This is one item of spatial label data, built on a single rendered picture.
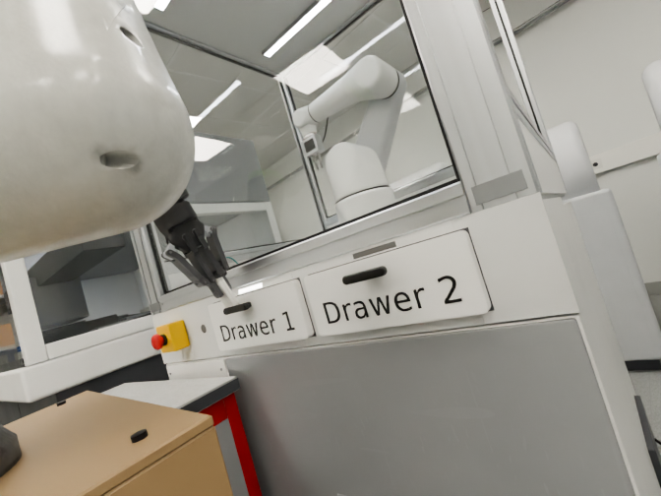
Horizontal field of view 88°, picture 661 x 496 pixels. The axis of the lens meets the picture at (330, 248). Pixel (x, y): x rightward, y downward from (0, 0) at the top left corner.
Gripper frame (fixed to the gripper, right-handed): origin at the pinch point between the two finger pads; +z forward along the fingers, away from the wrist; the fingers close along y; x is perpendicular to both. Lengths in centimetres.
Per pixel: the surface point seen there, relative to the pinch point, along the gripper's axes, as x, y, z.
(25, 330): -77, 14, -13
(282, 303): 13.4, -0.5, 5.5
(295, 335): 14.4, 1.6, 11.3
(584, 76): 88, -332, 25
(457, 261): 47.2, -0.5, 5.5
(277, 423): -0.1, 6.3, 29.3
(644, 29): 128, -332, 12
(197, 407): -6.8, 14.7, 16.0
